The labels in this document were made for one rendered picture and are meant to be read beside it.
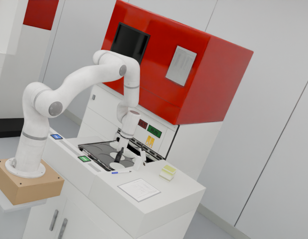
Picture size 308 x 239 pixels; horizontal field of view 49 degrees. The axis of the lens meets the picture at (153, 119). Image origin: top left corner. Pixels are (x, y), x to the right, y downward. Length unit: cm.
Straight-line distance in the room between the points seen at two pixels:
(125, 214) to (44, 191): 40
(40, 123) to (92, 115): 106
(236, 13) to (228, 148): 140
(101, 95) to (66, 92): 102
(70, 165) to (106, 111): 76
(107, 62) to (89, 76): 12
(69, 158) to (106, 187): 30
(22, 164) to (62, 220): 49
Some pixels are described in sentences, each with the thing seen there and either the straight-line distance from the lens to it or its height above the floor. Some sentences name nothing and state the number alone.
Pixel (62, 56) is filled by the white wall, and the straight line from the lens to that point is 532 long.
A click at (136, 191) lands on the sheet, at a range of 176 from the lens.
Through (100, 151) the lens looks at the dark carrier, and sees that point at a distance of 221.
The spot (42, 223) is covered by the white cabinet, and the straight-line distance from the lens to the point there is 221.
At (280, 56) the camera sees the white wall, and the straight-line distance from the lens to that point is 350.
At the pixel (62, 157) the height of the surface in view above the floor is 92.
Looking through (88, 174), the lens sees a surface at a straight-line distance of 184.
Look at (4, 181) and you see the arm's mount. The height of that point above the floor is 88.
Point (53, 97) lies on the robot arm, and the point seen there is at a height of 133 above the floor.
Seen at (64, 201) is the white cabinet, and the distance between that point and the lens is 201.
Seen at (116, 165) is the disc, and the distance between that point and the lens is 210.
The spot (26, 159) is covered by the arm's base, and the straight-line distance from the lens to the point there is 171.
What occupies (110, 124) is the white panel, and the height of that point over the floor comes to 96.
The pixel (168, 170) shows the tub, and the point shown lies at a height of 103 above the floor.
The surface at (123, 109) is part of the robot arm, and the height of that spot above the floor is 122.
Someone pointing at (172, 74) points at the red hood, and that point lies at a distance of 215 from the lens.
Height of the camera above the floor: 181
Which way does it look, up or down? 16 degrees down
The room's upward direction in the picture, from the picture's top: 21 degrees clockwise
